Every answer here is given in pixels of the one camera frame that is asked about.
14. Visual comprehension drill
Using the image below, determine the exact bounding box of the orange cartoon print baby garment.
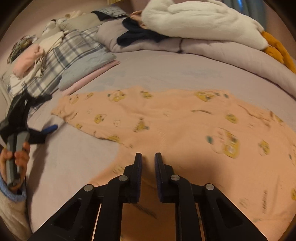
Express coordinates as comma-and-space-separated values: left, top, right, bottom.
52, 87, 295, 240

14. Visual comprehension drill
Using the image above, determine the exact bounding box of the person's left hand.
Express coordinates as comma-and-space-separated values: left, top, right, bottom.
1, 142, 31, 194

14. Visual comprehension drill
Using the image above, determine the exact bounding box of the white striped cloth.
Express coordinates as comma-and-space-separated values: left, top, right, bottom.
8, 31, 64, 96

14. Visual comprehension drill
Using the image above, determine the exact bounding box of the pink rolled cloth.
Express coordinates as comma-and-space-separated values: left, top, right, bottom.
13, 44, 44, 78

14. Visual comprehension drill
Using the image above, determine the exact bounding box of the grey-blue folded garment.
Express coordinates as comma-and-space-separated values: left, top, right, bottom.
58, 49, 116, 91

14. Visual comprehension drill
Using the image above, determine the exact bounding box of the left cream fleece sleeve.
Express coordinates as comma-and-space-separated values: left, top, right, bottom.
1, 177, 32, 240

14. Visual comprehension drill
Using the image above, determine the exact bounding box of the floral patterned cloth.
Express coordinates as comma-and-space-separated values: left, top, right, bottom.
7, 35, 38, 64

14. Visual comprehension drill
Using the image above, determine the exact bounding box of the pink folded garment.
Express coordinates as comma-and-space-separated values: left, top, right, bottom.
62, 60, 120, 96

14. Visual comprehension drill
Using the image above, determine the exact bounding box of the plaid pillow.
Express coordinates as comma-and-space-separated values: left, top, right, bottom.
6, 27, 110, 117

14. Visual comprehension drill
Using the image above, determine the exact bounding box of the grey pillow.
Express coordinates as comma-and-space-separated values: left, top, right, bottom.
59, 5, 128, 33

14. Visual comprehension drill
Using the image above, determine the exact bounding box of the dark navy garment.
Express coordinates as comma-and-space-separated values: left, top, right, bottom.
117, 18, 169, 47

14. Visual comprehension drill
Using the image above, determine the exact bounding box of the lilac folded duvet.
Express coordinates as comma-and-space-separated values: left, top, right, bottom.
95, 20, 295, 96

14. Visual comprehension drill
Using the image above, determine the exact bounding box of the teal curtain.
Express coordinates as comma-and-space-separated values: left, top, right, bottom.
222, 0, 266, 28

